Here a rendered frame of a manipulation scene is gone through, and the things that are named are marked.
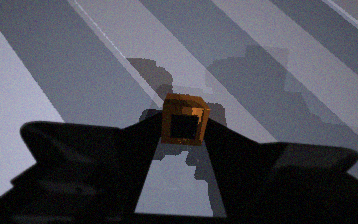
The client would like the orange block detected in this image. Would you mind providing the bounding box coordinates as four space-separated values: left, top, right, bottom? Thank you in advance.
161 93 210 146

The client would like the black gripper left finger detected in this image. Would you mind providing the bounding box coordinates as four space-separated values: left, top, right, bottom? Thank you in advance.
20 112 162 213

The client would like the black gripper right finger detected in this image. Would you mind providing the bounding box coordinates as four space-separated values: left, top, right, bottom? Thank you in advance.
203 118 358 219

